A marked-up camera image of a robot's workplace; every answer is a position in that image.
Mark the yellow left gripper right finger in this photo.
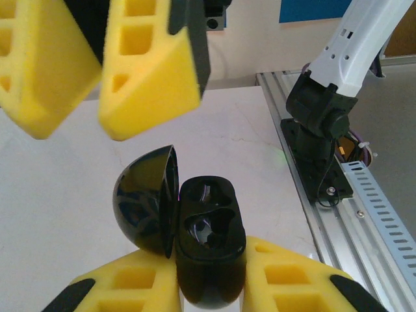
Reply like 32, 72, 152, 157
240, 235, 389, 312

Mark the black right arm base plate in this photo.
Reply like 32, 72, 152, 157
281, 118, 355, 201

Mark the thin black right base cable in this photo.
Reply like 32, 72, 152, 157
317, 152, 347, 209

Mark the grey slotted cable duct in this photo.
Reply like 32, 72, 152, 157
339, 159, 416, 283

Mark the aluminium table edge rail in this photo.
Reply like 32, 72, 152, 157
255, 70, 416, 312

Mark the black earbud charging case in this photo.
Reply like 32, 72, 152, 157
112, 145, 248, 309

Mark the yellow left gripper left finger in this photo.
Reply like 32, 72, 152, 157
40, 250, 183, 312

